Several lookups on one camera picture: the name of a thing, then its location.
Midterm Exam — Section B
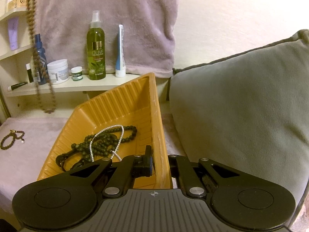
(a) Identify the white pearl necklace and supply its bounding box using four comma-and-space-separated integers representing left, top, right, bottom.
88, 124, 125, 162

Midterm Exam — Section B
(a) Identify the dark beaded necklace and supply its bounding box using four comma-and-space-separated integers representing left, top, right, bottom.
71, 125, 138, 163

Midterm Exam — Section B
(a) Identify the black strap watch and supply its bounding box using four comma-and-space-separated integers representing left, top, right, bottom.
55, 146, 91, 172

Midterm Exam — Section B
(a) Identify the orange plastic tray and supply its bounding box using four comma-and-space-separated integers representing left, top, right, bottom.
38, 73, 172, 189

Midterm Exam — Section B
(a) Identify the brown bead bracelet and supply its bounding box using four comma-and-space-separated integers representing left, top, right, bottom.
0, 129, 26, 150

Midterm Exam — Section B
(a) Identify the brown wooden bead mala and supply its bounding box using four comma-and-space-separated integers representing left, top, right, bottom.
25, 0, 58, 114

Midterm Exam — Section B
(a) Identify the grey-green cushion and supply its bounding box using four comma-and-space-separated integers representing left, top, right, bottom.
169, 29, 308, 221

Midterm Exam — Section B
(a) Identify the white blue tube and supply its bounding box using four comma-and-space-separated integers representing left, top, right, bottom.
115, 24, 126, 78

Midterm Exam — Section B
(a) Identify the green olive spray bottle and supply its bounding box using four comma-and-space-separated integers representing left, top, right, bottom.
86, 10, 106, 80

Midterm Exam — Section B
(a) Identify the small green-label jar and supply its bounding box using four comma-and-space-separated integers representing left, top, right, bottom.
71, 66, 83, 82

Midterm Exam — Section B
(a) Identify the white cream jar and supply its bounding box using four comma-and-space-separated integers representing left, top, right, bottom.
47, 59, 69, 84

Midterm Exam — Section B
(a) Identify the white corner shelf unit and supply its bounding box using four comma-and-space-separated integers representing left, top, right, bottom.
1, 0, 138, 117

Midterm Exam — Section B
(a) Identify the blue spray bottle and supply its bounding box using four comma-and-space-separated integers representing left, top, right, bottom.
34, 34, 49, 85

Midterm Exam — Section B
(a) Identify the small black white bottle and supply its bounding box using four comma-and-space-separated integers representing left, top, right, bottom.
26, 63, 34, 83

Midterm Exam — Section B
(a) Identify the black pen tube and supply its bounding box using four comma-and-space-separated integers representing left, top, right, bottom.
7, 81, 28, 92

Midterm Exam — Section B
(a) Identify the mauve fleece blanket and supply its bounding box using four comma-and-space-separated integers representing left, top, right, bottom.
36, 0, 179, 78

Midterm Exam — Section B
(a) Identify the purple tube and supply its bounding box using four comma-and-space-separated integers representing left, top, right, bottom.
7, 17, 19, 51

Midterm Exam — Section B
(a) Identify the small cardboard box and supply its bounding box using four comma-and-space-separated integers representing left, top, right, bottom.
6, 0, 27, 12

